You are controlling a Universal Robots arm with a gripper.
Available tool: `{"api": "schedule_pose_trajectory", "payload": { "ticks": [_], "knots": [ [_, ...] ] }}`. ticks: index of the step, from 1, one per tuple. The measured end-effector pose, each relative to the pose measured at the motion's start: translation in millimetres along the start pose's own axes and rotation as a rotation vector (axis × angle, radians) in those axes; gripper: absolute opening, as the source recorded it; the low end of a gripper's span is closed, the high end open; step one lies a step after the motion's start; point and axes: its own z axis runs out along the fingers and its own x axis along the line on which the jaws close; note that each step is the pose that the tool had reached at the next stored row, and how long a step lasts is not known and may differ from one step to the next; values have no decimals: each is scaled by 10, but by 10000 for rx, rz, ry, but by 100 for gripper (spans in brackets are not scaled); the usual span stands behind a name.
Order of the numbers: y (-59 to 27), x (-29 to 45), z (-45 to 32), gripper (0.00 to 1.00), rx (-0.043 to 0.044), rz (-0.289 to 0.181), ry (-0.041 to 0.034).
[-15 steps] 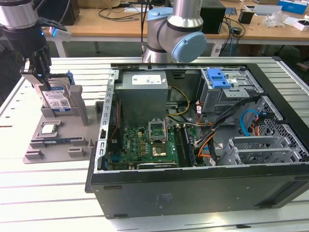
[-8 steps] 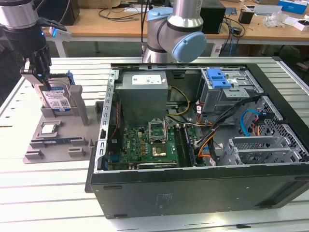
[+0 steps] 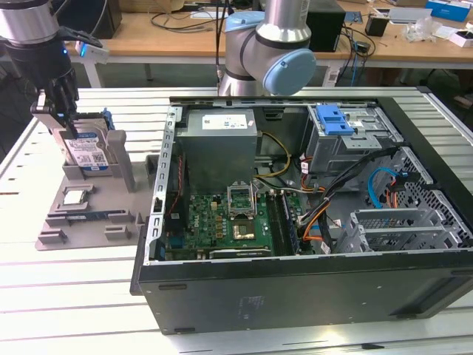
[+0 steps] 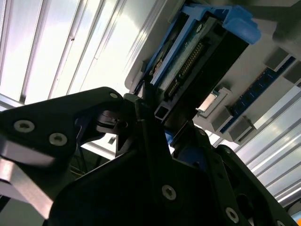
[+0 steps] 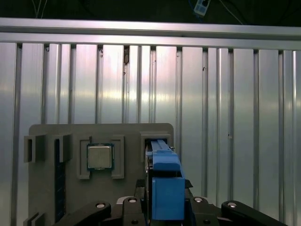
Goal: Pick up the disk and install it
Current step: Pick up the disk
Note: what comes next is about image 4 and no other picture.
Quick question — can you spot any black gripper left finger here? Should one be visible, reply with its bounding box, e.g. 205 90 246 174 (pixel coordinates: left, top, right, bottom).
0 86 181 212

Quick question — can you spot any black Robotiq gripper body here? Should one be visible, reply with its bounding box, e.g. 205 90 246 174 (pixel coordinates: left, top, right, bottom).
50 150 228 226

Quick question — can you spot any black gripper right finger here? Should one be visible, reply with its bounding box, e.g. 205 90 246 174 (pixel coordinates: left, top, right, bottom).
188 122 301 226

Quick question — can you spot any hard disk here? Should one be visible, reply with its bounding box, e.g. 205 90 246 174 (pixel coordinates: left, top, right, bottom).
135 3 262 142

